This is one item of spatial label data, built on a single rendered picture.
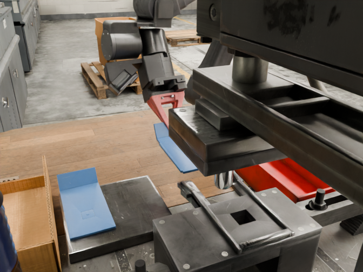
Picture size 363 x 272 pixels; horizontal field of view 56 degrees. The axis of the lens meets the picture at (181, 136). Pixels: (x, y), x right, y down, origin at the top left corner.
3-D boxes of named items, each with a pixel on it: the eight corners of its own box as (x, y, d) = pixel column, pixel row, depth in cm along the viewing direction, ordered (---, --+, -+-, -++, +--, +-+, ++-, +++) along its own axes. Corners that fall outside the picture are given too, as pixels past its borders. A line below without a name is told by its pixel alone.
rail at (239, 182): (238, 191, 55) (240, 178, 54) (293, 247, 44) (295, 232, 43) (235, 192, 55) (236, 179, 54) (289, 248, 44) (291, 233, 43)
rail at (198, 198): (194, 203, 52) (195, 189, 51) (240, 265, 41) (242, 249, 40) (191, 204, 52) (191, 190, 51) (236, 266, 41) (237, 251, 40)
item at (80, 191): (96, 179, 67) (94, 165, 65) (115, 228, 54) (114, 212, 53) (58, 187, 64) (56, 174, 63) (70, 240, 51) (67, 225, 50)
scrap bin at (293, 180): (265, 149, 82) (268, 126, 79) (347, 210, 61) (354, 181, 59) (221, 158, 78) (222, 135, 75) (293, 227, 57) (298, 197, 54)
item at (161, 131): (186, 130, 71) (186, 117, 70) (221, 164, 58) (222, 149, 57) (154, 136, 69) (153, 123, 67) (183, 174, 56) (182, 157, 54)
